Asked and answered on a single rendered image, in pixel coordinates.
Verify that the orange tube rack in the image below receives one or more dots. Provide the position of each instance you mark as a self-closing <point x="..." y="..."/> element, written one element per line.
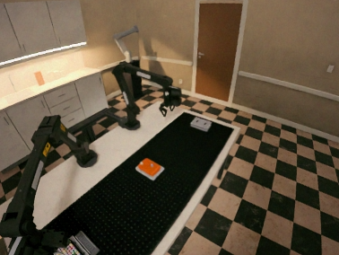
<point x="149" y="170"/>

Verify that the white slotted holder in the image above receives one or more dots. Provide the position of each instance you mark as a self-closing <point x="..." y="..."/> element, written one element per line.
<point x="90" y="246"/>

